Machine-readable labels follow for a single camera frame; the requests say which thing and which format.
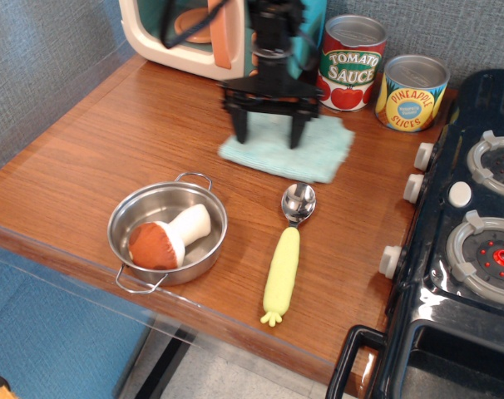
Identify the plush brown mushroom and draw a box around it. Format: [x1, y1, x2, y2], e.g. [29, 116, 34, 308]
[128, 204, 211, 270]

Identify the teal toy microwave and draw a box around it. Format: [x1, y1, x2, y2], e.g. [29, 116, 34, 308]
[119, 1, 326, 81]

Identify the tomato sauce can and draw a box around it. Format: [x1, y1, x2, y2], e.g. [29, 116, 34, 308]
[316, 14, 387, 111]

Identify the small steel pan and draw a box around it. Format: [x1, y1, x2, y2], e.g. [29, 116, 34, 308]
[107, 172, 228, 294]

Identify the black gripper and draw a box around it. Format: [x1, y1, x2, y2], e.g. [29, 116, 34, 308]
[220, 49, 320, 149]

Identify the pineapple slices can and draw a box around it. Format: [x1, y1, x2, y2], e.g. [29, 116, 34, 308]
[375, 54, 450, 132]

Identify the spoon with yellow handle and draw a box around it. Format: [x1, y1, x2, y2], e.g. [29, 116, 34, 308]
[260, 182, 317, 328]

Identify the black toy stove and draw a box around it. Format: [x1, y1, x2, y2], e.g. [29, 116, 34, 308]
[327, 69, 504, 398]

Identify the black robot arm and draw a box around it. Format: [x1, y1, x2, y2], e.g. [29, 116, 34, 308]
[220, 1, 322, 149]

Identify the light blue cloth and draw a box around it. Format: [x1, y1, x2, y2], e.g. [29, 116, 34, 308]
[219, 113, 354, 184]

